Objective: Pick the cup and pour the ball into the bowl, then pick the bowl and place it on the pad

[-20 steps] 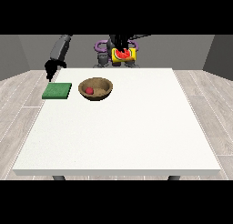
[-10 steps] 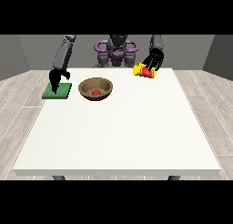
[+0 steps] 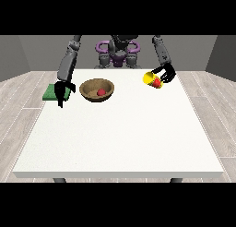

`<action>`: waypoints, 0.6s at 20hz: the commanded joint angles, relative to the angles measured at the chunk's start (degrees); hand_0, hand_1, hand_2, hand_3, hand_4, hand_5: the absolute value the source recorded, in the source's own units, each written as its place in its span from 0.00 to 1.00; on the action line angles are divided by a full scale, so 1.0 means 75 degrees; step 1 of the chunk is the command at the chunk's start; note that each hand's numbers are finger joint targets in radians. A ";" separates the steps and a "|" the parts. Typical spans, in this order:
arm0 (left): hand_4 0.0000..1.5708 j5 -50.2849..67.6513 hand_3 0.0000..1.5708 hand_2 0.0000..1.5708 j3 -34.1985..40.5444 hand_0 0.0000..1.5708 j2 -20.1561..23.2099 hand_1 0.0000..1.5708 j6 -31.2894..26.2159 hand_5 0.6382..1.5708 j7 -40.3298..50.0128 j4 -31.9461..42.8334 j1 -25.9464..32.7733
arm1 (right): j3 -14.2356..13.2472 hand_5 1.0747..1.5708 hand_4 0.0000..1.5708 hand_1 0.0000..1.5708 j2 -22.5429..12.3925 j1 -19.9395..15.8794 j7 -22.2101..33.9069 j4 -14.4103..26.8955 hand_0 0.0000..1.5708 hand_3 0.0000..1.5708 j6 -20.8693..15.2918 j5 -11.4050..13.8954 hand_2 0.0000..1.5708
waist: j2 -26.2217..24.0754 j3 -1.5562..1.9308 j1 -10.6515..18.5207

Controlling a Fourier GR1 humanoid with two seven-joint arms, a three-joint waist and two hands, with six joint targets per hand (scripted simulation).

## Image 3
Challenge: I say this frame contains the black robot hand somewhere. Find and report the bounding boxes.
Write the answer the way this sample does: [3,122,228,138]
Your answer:
[53,79,77,109]
[150,63,177,84]

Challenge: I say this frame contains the yellow cup with melon print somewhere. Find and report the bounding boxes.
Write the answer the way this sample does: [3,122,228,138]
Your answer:
[142,71,164,90]

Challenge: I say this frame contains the green square pad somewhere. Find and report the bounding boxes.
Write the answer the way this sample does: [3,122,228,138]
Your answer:
[41,84,72,102]

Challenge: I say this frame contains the brown wooden bowl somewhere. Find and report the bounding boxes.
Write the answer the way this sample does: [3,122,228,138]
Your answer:
[78,78,115,102]

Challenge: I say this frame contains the grey robot trunk purple rings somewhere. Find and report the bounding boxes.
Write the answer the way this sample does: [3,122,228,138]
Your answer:
[94,35,142,70]

